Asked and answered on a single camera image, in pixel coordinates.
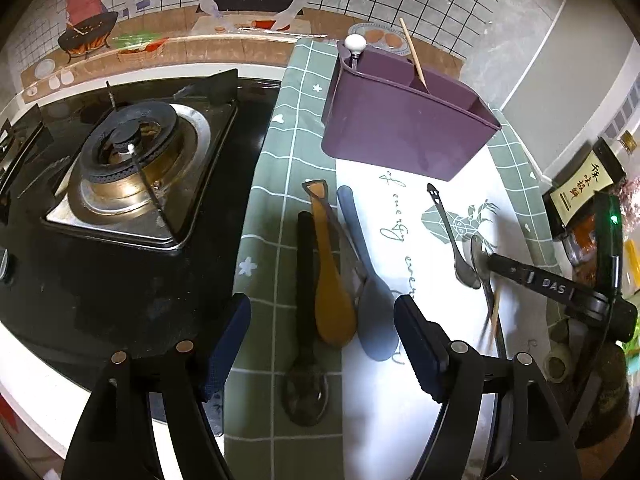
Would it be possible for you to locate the blue plastic rice spoon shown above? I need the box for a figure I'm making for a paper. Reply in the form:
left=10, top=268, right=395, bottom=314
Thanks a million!
left=337, top=185, right=399, bottom=362

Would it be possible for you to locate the black metal spoon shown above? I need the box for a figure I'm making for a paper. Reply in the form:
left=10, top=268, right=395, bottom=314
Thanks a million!
left=427, top=183, right=480, bottom=289

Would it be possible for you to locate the wooden rice spoon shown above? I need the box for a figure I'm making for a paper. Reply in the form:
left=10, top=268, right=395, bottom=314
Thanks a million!
left=304, top=180, right=357, bottom=348

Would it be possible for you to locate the black handled dark spoon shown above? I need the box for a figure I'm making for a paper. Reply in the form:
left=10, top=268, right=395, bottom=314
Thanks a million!
left=281, top=211, right=329, bottom=427

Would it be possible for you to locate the wooden chopstick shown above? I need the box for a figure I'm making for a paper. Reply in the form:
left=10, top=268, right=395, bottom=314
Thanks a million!
left=398, top=16, right=431, bottom=93
left=490, top=284, right=501, bottom=347

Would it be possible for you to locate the chili flakes bag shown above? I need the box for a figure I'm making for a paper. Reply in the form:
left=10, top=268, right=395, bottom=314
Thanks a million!
left=562, top=214, right=597, bottom=266

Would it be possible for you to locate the dark soy sauce bottle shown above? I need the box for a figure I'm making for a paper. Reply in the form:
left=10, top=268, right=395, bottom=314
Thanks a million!
left=542, top=131, right=639, bottom=240

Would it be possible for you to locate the green checkered table mat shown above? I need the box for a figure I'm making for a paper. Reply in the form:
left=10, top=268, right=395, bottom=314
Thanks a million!
left=224, top=39, right=560, bottom=479

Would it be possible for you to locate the purple plastic utensil holder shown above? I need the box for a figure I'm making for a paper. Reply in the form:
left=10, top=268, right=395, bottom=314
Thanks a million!
left=321, top=41, right=500, bottom=181

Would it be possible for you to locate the wooden chopstick in holder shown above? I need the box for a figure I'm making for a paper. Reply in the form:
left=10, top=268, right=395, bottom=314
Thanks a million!
left=398, top=16, right=431, bottom=93

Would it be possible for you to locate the white knob metal utensil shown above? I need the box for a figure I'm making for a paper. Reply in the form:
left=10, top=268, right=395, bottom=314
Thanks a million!
left=344, top=34, right=367, bottom=70

